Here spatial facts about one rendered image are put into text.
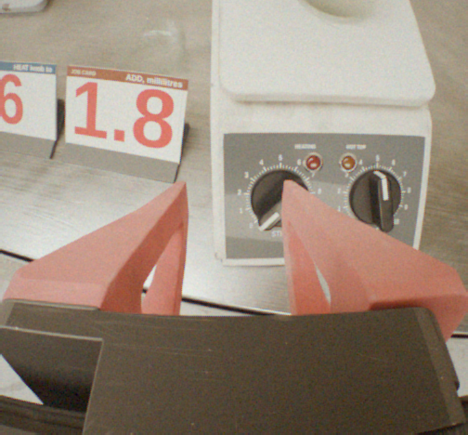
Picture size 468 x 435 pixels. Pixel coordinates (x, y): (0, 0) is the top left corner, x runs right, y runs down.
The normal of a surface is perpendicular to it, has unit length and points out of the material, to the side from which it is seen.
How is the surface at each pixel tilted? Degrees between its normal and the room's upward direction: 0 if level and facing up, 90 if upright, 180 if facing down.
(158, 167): 0
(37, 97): 40
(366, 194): 30
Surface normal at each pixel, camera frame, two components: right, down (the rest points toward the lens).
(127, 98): -0.13, 0.44
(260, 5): 0.00, -0.23
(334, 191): 0.01, 0.29
